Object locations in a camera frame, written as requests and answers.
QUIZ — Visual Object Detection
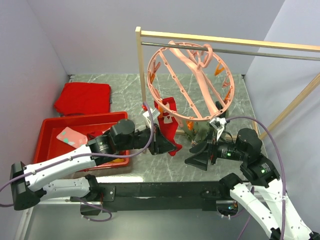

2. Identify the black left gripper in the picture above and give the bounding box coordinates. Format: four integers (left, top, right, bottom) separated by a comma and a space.
118, 123, 178, 155

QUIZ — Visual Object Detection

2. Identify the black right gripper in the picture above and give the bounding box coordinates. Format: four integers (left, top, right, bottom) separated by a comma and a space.
184, 127, 246, 169

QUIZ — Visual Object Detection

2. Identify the olive green sock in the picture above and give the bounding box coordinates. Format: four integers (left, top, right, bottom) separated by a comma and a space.
177, 119, 216, 147

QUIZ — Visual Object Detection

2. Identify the dark red sock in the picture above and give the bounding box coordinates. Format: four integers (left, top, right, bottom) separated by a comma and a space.
86, 130, 107, 141
154, 101, 182, 157

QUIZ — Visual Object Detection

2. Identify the mustard yellow sock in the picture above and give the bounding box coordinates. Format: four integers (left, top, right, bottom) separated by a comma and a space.
111, 157, 129, 164

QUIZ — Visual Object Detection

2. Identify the pink round clip hanger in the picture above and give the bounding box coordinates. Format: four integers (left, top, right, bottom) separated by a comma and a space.
145, 40, 235, 122

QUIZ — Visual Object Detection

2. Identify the pink patterned sock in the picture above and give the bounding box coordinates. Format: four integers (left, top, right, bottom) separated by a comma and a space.
56, 127, 88, 149

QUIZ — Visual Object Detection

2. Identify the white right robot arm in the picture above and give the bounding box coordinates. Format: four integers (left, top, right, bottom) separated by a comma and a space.
184, 128, 320, 240

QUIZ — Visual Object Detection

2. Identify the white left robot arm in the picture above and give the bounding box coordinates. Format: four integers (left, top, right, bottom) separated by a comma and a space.
10, 119, 177, 211

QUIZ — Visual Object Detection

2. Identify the folded red cloth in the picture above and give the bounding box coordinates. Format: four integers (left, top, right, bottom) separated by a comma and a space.
53, 82, 111, 116

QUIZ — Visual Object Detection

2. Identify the wooden clothes rack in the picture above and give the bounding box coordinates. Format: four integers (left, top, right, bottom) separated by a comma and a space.
134, 26, 320, 154

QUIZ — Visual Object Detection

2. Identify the red plastic bin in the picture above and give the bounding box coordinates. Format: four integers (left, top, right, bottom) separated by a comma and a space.
32, 111, 128, 164

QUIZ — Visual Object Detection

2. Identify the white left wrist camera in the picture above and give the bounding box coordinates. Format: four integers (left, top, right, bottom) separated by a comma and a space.
142, 108, 160, 128

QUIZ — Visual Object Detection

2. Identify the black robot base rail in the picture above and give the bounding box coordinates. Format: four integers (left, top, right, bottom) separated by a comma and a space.
87, 181, 232, 212

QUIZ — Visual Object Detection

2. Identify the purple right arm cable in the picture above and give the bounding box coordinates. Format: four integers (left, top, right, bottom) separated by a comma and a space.
227, 116, 287, 240

